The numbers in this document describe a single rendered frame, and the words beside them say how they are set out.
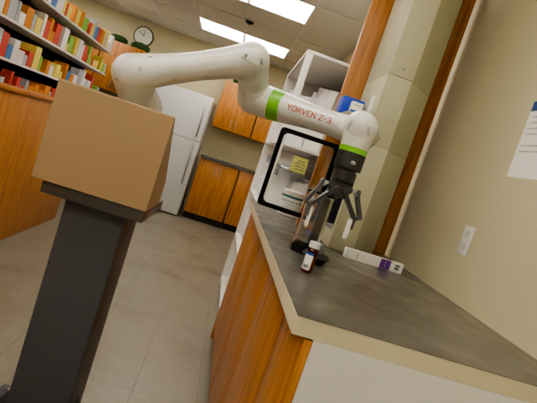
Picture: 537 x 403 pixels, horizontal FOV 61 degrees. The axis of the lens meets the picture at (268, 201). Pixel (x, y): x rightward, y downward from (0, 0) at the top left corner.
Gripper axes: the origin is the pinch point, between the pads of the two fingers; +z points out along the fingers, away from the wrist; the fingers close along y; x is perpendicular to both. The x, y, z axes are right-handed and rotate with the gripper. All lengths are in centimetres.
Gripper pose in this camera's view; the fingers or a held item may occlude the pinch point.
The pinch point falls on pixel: (325, 229)
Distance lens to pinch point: 151.9
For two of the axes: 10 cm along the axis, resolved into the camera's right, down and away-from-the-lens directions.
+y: 9.4, 3.1, 1.2
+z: -3.2, 9.5, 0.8
